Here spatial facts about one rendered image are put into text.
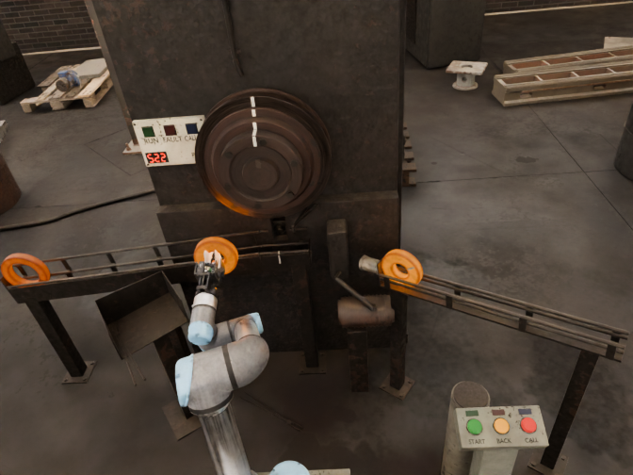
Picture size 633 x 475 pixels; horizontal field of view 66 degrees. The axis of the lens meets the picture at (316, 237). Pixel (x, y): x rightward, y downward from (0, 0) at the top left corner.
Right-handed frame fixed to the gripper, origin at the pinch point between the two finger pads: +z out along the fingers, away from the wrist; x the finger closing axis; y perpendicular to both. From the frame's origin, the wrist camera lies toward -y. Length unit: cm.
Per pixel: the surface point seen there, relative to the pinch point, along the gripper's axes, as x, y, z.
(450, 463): -79, -54, -60
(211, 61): -7, 48, 43
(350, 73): -53, 40, 41
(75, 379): 91, -82, -10
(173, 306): 21.1, -21.7, -8.5
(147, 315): 30.9, -21.6, -11.6
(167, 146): 16.2, 21.5, 33.9
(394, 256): -64, -9, -1
